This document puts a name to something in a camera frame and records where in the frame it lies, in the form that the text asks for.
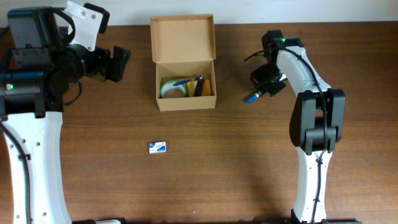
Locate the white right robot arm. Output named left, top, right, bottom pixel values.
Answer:
left=247, top=30, right=346, bottom=223

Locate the blue white staples box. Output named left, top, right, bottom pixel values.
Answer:
left=149, top=141, right=167, bottom=154

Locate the blue white marker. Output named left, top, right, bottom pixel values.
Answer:
left=246, top=91, right=263, bottom=103

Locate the yellow sticky note pad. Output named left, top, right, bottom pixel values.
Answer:
left=187, top=80, right=212, bottom=97

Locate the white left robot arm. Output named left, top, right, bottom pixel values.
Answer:
left=1, top=1, right=131, bottom=223

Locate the cardboard box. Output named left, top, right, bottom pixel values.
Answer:
left=150, top=14, right=217, bottom=111

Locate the green tape roll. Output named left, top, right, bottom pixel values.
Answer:
left=160, top=80, right=188, bottom=98

